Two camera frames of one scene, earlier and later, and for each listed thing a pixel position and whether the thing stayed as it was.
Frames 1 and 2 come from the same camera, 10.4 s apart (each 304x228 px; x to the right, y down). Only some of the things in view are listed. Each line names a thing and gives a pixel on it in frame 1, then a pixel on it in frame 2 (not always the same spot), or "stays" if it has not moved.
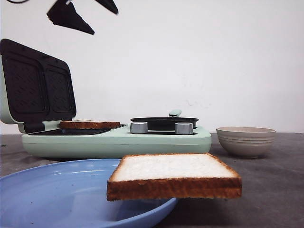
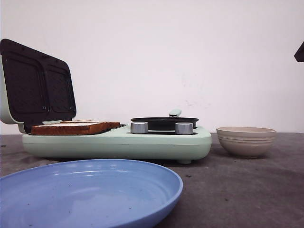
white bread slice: [172, 175] → [70, 128]
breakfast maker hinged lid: [34, 87] stays
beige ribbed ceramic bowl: [246, 141] stays
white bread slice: [89, 125] stays
